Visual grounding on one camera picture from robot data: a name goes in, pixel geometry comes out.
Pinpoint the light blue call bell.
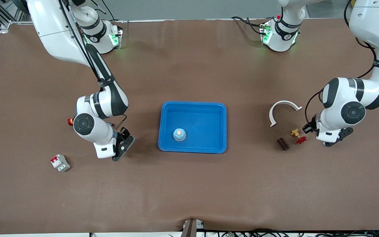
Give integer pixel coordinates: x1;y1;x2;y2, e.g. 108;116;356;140
173;128;187;142

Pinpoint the metal table edge bracket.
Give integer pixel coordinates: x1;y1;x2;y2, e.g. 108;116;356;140
181;218;205;237

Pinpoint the blue plastic tray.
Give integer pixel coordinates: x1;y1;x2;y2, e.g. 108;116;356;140
158;101;227;154

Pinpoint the brass valve red handle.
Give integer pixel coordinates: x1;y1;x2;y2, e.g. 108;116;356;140
291;128;307;145

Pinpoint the large dark brown capacitor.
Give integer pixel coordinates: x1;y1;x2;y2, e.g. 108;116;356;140
276;137;290;151

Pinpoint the brown table cover mat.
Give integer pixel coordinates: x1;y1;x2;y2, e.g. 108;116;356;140
0;18;379;235

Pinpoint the red white circuit breaker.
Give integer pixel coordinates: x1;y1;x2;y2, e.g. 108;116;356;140
50;154;71;172

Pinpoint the white curved pipe clamp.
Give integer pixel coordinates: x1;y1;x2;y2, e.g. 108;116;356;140
269;100;303;127

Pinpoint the black base cable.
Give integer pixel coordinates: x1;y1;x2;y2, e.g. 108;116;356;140
91;0;124;23
231;16;265;35

